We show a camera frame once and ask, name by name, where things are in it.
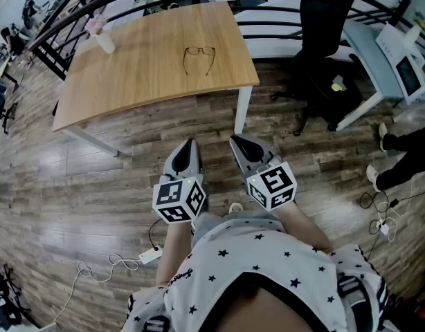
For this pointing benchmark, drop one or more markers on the white power strip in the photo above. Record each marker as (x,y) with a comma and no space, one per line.
(150,255)

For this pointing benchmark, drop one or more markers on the white microwave oven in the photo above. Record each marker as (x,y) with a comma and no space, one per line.
(408,76)

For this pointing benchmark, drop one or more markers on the grey denim trousers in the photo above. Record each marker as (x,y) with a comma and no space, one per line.
(212,221)

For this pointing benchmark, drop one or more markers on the light blue desk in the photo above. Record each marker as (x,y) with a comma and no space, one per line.
(368,57)

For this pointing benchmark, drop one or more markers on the small yellow object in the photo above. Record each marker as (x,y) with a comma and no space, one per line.
(337,86)

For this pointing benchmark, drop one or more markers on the white star-print shirt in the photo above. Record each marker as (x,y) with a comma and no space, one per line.
(250,254)

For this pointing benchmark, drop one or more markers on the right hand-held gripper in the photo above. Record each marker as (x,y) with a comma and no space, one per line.
(271,185)

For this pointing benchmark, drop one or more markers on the dark-framed eyeglasses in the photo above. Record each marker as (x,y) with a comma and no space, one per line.
(199,48)

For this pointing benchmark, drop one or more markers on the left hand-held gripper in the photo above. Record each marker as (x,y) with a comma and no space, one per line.
(167,195)

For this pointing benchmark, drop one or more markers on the wooden table with white legs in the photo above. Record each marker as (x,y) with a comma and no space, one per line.
(146,81)

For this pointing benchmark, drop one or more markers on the white charger block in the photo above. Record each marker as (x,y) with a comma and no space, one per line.
(384,227)

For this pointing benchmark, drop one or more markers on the person's white shoe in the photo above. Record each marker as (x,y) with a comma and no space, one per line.
(236,207)

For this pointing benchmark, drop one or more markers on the person's right forearm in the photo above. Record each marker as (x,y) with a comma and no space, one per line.
(302,227)

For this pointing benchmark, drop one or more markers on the black tripod equipment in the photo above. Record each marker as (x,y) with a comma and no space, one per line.
(1,306)

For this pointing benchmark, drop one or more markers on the red object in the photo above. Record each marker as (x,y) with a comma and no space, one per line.
(423,311)

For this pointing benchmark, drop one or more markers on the white vase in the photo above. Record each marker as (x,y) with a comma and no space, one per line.
(107,43)

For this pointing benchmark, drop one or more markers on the person's left forearm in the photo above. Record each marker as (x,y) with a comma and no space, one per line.
(172,251)

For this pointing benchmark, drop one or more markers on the black office chair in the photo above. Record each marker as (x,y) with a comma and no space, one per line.
(316,23)

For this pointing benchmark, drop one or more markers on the black metal railing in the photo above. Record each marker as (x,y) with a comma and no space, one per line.
(60,23)

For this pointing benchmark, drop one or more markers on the white printed box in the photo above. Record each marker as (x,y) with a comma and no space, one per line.
(390,43)

